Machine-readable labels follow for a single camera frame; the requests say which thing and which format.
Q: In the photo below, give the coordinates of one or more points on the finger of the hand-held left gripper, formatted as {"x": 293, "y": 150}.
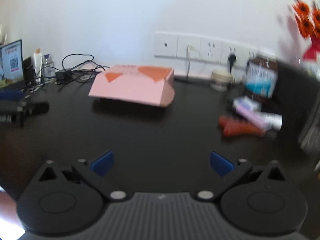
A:
{"x": 30, "y": 108}
{"x": 11, "y": 95}

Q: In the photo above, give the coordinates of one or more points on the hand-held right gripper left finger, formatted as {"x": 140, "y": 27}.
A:
{"x": 102, "y": 163}

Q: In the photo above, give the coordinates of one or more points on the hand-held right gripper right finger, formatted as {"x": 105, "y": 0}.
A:
{"x": 220, "y": 163}

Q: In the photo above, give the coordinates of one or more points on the red massage comb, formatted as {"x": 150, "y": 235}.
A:
{"x": 237, "y": 128}

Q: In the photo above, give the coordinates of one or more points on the white ointment tube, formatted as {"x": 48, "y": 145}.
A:
{"x": 272, "y": 120}

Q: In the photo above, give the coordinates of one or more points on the pink cardboard box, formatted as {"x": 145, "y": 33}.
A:
{"x": 130, "y": 90}

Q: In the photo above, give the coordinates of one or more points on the computer monitor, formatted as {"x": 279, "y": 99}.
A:
{"x": 12, "y": 62}

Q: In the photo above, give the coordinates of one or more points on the white squeeze tube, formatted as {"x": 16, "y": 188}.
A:
{"x": 38, "y": 65}

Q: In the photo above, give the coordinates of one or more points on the clear plastic bottle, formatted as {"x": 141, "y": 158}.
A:
{"x": 48, "y": 70}

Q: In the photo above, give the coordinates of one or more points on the black power adapter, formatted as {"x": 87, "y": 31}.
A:
{"x": 62, "y": 75}

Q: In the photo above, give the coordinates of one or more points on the silver round disc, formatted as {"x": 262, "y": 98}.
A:
{"x": 86, "y": 77}

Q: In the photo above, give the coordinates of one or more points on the beige round suction holder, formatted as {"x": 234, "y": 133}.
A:
{"x": 221, "y": 78}

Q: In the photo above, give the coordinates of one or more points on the brown supplement bottle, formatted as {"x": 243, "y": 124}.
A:
{"x": 260, "y": 80}

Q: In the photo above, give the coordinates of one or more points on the black glossy appliance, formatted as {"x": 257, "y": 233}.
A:
{"x": 292, "y": 92}

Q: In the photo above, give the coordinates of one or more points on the black power plug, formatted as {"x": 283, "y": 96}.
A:
{"x": 231, "y": 58}

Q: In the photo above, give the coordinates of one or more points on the red vase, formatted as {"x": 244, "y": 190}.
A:
{"x": 312, "y": 52}

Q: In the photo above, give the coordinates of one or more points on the orange artificial flowers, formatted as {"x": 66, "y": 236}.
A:
{"x": 303, "y": 17}

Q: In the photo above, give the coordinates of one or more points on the white wall socket row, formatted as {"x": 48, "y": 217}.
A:
{"x": 166, "y": 45}

